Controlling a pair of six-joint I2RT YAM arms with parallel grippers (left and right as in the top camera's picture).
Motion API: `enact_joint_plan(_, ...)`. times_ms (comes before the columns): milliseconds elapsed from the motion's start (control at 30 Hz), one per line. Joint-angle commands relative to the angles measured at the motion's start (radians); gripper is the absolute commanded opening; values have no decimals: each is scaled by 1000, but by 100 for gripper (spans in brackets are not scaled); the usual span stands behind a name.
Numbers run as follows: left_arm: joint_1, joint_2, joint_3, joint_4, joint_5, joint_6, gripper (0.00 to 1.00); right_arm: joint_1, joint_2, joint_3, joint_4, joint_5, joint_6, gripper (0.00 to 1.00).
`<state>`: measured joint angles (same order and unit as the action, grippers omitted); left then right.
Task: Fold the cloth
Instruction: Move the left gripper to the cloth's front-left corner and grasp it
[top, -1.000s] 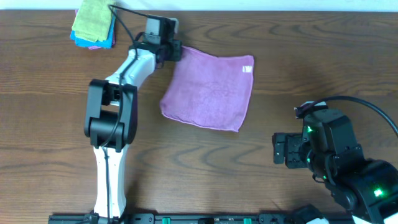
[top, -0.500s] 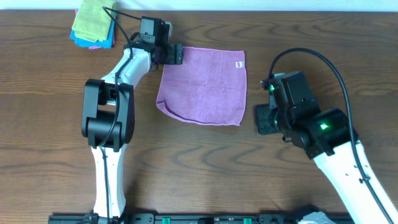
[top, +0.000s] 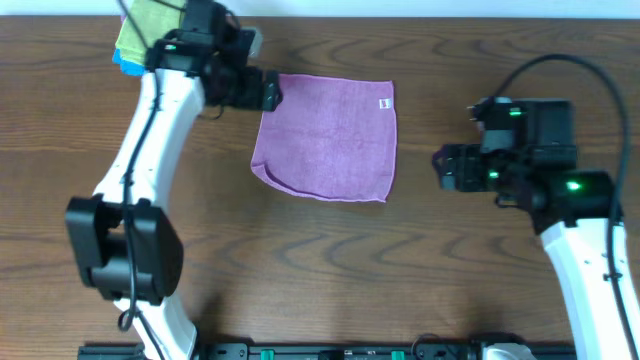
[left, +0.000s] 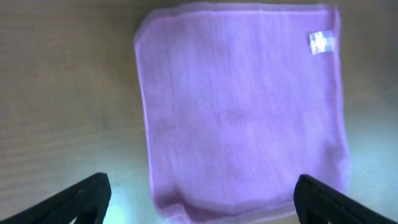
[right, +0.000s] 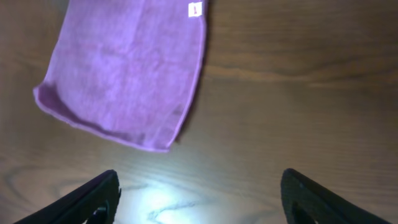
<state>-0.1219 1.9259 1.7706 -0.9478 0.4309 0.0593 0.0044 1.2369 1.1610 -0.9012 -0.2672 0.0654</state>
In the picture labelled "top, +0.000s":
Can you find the folded green cloth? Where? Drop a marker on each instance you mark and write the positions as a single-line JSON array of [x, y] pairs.
[[147, 22]]

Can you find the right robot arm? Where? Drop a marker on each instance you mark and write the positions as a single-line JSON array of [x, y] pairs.
[[587, 249]]

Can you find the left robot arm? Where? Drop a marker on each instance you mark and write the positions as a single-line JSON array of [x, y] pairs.
[[124, 244]]

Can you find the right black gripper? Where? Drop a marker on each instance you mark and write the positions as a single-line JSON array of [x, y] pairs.
[[462, 159]]

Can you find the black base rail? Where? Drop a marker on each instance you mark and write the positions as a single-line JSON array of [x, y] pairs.
[[240, 351]]

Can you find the purple microfiber cloth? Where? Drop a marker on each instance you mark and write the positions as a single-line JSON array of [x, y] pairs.
[[330, 139]]

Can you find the folded blue cloth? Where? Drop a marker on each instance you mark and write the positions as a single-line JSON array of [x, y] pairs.
[[127, 67]]

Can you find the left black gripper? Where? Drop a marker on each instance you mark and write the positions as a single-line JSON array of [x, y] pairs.
[[250, 96]]

